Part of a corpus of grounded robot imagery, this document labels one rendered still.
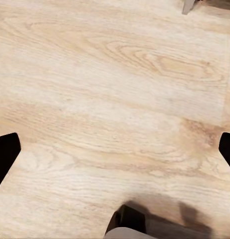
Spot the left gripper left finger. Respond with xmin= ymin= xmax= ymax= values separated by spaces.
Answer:
xmin=0 ymin=132 xmax=21 ymax=184

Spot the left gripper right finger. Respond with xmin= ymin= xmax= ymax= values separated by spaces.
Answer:
xmin=219 ymin=132 xmax=230 ymax=166

